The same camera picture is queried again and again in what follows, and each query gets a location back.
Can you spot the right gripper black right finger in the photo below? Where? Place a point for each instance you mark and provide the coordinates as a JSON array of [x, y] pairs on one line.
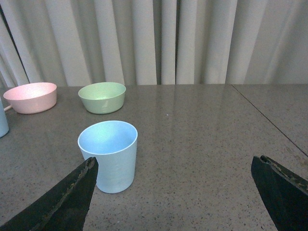
[[284, 194]]

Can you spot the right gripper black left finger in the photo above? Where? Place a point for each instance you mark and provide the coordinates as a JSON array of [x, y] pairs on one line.
[[64, 207]]

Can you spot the light blue cup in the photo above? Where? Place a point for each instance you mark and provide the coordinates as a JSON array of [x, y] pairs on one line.
[[114, 145], [4, 127]]

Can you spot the pink bowl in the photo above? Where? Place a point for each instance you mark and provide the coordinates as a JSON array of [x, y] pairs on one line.
[[32, 98]]

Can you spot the green bowl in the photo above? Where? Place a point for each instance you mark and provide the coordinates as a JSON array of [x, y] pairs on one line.
[[103, 98]]

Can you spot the white pleated curtain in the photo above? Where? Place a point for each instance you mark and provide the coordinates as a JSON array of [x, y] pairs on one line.
[[149, 42]]

